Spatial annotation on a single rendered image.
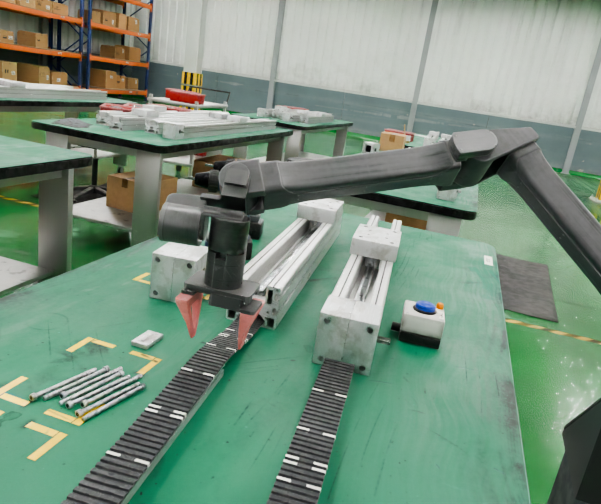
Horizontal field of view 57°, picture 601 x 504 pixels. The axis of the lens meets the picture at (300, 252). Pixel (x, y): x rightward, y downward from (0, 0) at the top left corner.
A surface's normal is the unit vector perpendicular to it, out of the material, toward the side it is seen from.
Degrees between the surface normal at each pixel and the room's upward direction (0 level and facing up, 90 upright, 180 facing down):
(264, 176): 50
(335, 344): 90
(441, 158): 55
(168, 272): 90
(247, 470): 0
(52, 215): 90
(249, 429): 0
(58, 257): 90
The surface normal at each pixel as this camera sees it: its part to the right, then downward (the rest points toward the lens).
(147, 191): -0.29, 0.24
